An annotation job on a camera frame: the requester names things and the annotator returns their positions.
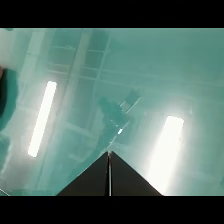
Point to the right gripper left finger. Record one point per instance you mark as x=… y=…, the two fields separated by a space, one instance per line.
x=91 y=181

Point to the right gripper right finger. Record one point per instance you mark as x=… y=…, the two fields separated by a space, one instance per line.
x=130 y=181

